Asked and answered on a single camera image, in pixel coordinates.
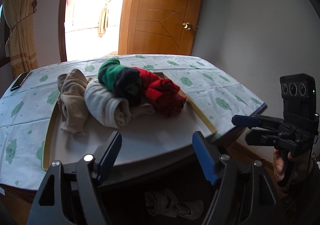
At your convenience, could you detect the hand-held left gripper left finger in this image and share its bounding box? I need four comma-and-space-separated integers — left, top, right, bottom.
26, 131, 122, 225

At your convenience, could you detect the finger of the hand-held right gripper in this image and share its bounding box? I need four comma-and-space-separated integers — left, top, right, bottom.
231, 114, 288, 130
245, 127, 282, 146

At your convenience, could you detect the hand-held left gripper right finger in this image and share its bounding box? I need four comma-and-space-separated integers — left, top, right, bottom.
192, 131, 287, 225

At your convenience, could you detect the shallow cardboard box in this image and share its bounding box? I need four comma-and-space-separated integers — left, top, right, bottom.
42, 72, 218, 172

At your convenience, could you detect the pile of socks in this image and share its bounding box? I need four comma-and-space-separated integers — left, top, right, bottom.
144, 189, 204, 218

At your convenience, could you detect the white underwear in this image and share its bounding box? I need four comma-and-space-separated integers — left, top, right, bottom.
84, 78, 156, 128

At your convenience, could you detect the beige underwear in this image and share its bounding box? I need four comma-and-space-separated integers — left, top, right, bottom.
57, 68, 88, 135

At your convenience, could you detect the red underwear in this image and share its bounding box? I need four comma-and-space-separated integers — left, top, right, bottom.
132, 67, 187, 117

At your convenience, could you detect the green and navy underwear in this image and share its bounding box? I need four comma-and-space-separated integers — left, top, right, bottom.
98, 58, 142, 106

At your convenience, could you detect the person's right forearm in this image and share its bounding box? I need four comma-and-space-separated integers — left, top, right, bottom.
282, 157, 320, 198

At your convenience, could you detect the person's right hand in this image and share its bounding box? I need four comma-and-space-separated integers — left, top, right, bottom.
273, 148, 314, 183

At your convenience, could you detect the green cloud print tablecloth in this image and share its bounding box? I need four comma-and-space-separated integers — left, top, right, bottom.
0, 54, 267, 187

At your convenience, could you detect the wooden desk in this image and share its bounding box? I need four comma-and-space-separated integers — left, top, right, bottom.
0, 125, 253, 225

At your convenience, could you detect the black smartphone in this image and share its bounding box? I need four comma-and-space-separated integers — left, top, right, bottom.
10, 71, 31, 91

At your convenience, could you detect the wooden door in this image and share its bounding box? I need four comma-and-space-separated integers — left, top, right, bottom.
118, 0, 209, 55

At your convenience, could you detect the yellow checked curtain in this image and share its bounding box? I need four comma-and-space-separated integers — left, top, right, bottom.
4, 0, 45, 75

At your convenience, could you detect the sliding glass window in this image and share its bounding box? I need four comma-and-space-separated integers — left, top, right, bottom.
0, 2, 10, 68

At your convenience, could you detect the wooden door frame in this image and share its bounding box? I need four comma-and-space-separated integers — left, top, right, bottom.
58, 0, 75, 63

